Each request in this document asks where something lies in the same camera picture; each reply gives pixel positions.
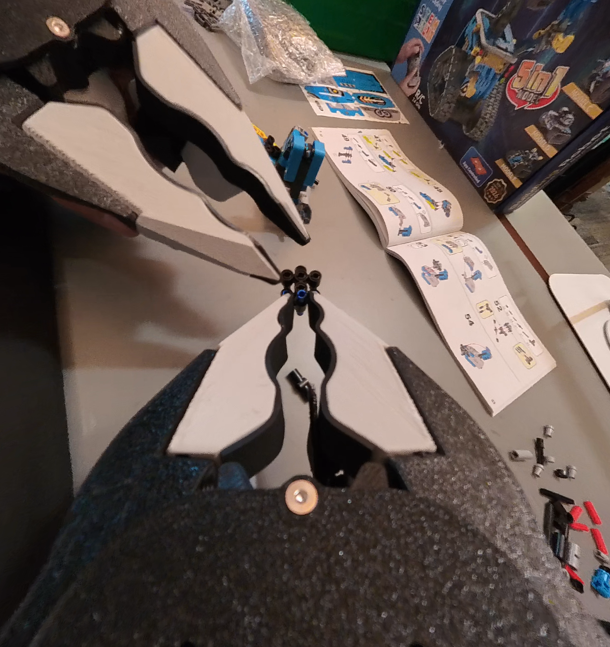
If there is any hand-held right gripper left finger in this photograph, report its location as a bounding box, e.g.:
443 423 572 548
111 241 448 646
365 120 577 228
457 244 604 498
167 294 297 478

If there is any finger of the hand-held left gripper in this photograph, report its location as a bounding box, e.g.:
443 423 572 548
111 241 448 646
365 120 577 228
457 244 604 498
132 24 312 247
23 100 281 283

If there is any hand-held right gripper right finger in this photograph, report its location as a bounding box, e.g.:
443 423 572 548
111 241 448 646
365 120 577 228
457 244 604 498
305 292 439 481

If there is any small black pin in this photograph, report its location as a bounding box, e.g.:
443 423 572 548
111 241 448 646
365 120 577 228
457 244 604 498
286 369 312 402

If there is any grey desk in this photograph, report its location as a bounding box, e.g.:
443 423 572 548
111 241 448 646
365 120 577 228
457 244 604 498
52 30 610 647

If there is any clear plastic parts bag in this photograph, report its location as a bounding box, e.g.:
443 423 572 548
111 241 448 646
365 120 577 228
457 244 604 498
183 0 235 31
219 0 343 84

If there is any small blue toy robot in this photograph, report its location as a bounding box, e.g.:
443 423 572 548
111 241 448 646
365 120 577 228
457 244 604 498
252 124 327 225

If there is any sticker sheet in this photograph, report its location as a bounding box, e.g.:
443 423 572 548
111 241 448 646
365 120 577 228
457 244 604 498
300 68 409 124

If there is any instruction booklet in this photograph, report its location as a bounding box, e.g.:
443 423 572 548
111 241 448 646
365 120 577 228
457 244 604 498
312 127 557 418

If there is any green bin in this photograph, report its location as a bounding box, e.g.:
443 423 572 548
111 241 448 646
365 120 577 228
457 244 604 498
287 0 422 64

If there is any black dimpled mat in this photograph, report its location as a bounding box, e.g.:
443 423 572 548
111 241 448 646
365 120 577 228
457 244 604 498
0 172 78 647

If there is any pile of small building parts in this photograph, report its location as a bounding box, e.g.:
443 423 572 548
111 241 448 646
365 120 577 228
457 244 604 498
510 425 610 647

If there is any robot kit box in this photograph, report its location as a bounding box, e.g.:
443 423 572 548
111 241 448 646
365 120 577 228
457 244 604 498
391 0 610 215

